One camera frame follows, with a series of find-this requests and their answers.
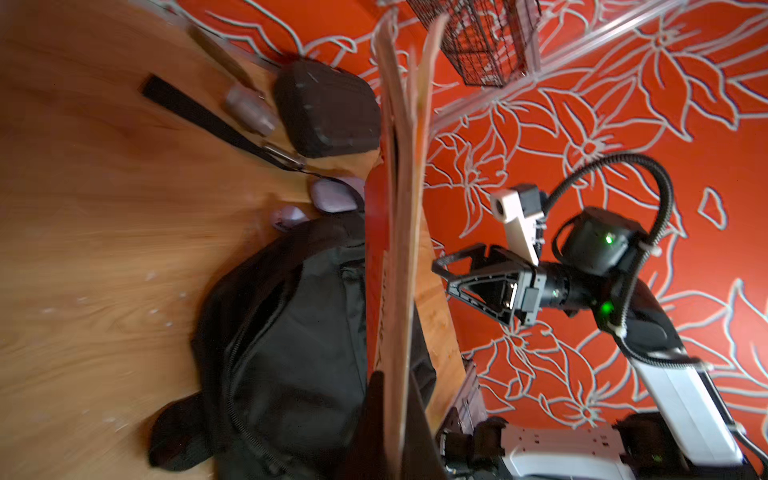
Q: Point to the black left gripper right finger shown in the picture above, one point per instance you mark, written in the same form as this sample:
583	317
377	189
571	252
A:
421	460

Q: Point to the grey purple pouch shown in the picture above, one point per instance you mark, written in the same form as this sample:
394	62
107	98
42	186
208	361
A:
329	195

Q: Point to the black student backpack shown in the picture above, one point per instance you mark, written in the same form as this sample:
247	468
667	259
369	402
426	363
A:
280	348

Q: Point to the black hard zip case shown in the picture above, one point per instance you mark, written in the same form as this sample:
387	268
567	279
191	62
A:
326	112

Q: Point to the black wire wall basket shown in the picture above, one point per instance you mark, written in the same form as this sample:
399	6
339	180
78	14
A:
489	43

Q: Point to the silver metal flashlight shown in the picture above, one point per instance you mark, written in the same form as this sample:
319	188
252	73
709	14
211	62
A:
244	101

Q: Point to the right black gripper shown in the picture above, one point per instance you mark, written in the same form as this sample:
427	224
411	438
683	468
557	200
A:
550	285

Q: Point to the dragon cover picture book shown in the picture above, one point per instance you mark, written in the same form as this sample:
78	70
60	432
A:
394	217

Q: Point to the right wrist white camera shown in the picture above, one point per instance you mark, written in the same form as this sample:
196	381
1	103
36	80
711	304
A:
519	210

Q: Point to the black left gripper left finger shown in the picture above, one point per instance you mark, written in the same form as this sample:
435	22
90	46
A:
365	457

